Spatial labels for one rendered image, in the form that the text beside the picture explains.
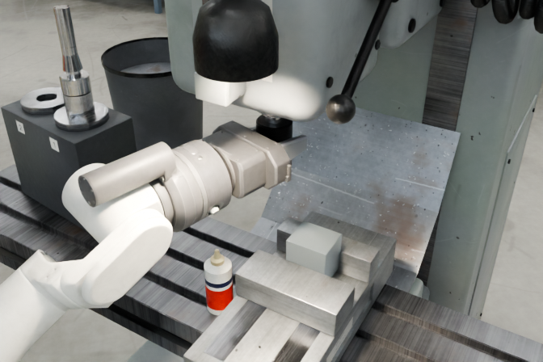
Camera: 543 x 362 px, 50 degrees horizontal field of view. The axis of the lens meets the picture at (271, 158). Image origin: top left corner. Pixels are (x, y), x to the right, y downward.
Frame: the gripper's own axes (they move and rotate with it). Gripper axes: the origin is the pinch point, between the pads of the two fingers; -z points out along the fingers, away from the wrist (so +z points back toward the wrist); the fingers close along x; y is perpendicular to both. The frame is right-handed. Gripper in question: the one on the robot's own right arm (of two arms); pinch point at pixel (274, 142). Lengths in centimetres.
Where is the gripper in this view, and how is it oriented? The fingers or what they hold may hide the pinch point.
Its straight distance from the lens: 75.4
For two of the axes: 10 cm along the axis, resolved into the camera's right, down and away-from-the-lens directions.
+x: -7.0, -3.7, 6.2
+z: -7.2, 3.6, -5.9
